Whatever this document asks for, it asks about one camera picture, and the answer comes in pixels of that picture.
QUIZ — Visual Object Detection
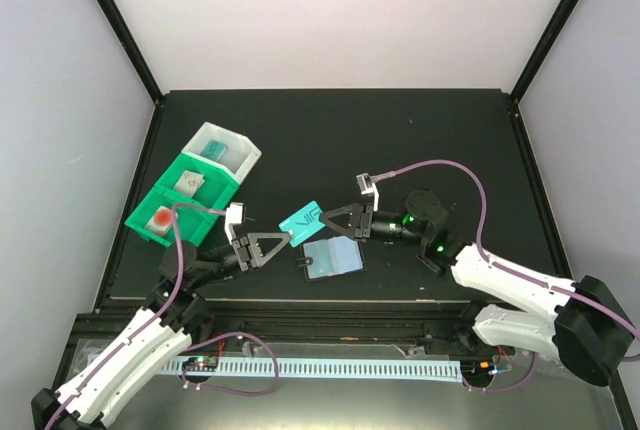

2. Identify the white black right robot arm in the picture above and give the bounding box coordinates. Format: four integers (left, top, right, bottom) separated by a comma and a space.
320, 189, 634, 387

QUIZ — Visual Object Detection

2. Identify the white card in green bin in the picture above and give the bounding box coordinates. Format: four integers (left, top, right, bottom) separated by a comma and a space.
173, 170, 205, 198

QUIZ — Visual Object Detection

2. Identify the black left frame post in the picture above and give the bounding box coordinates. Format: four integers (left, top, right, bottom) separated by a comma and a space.
95, 0, 164, 105

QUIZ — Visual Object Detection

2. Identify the teal card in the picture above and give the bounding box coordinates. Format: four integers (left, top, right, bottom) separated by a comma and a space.
279, 200, 325, 248
200, 140, 228, 161

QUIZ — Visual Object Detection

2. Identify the black right frame post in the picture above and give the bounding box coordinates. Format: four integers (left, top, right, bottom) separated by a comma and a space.
510, 0, 580, 103

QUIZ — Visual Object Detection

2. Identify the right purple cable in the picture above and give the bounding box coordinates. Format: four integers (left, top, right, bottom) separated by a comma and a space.
369, 159, 640, 394

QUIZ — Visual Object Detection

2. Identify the green bin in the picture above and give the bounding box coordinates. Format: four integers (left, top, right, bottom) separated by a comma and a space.
155, 153, 239, 209
125, 187, 218, 247

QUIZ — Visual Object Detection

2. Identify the controller board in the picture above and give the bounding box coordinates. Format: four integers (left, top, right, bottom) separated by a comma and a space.
460, 359, 503, 378
182, 356, 219, 374

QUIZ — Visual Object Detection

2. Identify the green bin near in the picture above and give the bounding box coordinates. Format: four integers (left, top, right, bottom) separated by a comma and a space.
125, 187, 218, 247

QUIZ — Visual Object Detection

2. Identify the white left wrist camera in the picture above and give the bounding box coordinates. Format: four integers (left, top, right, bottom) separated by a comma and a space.
224, 202, 245, 243

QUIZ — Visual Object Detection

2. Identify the purple cable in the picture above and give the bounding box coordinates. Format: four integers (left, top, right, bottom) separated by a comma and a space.
44, 202, 280, 430
369, 159, 640, 394

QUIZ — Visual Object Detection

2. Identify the left controller board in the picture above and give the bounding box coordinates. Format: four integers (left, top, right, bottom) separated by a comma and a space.
182, 356, 219, 374

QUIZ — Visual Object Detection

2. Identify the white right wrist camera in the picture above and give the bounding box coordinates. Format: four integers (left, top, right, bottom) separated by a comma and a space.
356, 173, 380, 212

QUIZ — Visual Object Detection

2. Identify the white bin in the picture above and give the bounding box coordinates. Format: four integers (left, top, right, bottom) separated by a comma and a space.
181, 122, 262, 185

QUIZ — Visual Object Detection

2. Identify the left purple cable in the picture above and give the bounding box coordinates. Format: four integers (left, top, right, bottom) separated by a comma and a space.
44, 202, 280, 430

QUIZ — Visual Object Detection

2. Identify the right controller board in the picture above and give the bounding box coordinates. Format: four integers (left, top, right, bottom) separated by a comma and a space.
460, 359, 503, 378

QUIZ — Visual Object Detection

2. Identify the white slotted cable duct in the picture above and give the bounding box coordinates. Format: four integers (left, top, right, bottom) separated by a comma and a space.
157, 356, 463, 383

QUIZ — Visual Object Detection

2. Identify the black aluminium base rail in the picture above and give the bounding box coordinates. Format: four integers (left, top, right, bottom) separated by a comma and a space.
161, 301, 498, 359

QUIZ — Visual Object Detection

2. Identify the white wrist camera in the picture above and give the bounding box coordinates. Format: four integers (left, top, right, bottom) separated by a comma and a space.
224, 202, 245, 243
356, 173, 380, 212

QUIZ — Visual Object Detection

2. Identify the teal card in white bin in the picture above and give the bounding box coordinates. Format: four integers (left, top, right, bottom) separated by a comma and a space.
200, 140, 228, 161

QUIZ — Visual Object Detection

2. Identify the green bin middle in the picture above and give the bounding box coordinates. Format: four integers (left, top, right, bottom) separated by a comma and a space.
155, 153, 239, 209

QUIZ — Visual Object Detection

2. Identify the red circle card in bin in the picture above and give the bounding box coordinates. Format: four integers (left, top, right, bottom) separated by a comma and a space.
144, 206, 178, 237

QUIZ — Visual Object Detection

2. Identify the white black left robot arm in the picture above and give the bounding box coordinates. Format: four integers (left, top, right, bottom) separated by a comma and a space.
31, 232, 290, 429

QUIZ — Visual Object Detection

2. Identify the black frame post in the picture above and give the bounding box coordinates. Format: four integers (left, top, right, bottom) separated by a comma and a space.
95, 0, 164, 105
510, 0, 580, 103

